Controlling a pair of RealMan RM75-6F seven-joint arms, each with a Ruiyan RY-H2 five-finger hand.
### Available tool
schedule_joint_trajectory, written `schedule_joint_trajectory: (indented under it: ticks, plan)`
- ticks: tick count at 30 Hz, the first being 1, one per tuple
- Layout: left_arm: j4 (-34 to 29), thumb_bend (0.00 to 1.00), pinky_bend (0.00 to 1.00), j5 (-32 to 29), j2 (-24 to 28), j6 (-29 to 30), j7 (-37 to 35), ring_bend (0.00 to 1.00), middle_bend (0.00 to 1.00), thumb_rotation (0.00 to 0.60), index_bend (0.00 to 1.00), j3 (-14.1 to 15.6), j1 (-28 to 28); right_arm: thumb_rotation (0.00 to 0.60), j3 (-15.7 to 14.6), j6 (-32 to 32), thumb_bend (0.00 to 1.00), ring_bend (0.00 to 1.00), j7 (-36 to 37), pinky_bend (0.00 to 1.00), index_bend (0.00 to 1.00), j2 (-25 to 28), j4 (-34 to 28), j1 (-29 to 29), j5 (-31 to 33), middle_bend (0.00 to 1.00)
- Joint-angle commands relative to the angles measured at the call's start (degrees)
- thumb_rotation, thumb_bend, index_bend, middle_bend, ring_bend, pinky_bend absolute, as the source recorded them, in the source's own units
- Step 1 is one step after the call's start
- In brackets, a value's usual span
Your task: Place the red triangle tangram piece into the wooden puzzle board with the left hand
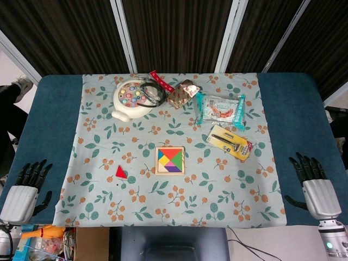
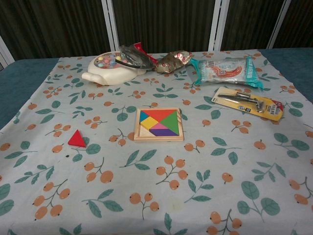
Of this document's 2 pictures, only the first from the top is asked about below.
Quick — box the right black and grey robot hand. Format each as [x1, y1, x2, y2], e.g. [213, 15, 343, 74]
[284, 152, 343, 220]

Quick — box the left black and grey robot hand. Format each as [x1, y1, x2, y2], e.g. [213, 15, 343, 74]
[0, 159, 54, 225]

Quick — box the medium red triangle tangram piece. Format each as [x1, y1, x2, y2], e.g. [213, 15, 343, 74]
[115, 165, 128, 179]

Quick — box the wooden tangram tray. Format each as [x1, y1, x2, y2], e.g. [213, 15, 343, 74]
[154, 146, 186, 176]

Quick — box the green wooden tangram triangle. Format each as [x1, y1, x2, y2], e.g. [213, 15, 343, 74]
[170, 148, 183, 173]

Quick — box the red wooden tangram triangle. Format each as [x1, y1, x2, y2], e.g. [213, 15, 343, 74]
[159, 148, 182, 161]

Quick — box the orange plastic toy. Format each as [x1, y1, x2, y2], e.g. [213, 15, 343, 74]
[20, 225, 66, 240]

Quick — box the light blue carton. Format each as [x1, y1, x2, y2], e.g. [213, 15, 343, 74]
[12, 241, 30, 261]

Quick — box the brown cardboard box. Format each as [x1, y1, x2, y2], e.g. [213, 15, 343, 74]
[75, 227, 111, 261]

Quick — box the razor in yellow blister pack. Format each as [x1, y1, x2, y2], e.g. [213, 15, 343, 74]
[206, 125, 253, 163]

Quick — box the grey sneaker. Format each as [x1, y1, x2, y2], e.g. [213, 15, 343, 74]
[10, 76, 34, 103]

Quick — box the teal and clear snack package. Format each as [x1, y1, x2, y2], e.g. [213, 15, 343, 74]
[195, 91, 247, 131]

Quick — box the white fishing game toy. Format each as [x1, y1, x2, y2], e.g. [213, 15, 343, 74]
[111, 77, 164, 123]

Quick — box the floral patterned tablecloth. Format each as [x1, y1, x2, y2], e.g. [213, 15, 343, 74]
[52, 72, 288, 228]

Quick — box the dark robot chest housing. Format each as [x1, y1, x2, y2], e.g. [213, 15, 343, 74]
[109, 227, 231, 261]

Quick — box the gold foil snack bag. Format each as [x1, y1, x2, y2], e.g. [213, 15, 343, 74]
[166, 79, 201, 109]

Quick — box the red snack bar wrapper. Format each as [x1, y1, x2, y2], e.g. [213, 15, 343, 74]
[148, 70, 175, 93]

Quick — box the dark folding partition screen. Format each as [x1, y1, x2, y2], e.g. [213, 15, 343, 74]
[0, 0, 348, 101]

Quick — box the thin black floor cable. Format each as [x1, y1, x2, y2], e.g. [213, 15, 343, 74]
[227, 231, 275, 261]

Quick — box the coiled black cable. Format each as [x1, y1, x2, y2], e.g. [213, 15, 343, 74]
[137, 81, 167, 108]

